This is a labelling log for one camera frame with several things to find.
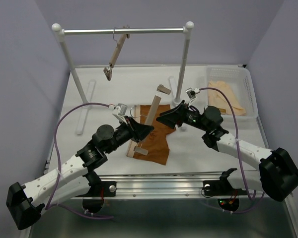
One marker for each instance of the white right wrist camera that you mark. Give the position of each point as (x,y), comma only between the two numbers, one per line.
(192,94)

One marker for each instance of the aluminium mounting rail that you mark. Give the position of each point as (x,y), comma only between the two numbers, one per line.
(142,187)

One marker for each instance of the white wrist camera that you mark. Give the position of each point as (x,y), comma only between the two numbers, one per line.
(192,94)
(119,112)

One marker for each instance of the wooden clip hanger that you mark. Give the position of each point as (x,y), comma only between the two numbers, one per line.
(119,44)
(135,112)

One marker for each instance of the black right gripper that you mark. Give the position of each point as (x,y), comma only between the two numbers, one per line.
(171,117)

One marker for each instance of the beige underwear in basket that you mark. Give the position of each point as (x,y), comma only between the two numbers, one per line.
(217,99)

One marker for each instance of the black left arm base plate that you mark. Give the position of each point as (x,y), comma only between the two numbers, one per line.
(102,189)

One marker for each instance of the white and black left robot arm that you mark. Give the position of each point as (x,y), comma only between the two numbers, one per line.
(25,202)

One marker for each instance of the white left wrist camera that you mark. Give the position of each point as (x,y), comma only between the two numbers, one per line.
(119,112)

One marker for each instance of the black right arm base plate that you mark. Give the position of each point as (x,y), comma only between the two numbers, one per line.
(220,188)

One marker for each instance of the white plastic basket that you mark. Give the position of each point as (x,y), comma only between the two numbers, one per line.
(239,79)

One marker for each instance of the brown boxer underwear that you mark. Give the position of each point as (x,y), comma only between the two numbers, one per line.
(156,143)

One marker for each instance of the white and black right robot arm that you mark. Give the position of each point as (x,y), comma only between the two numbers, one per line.
(274,173)

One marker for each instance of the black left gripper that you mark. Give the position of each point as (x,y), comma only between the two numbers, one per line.
(138,132)

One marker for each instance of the white metal clothes rack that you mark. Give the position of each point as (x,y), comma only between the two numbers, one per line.
(86,96)

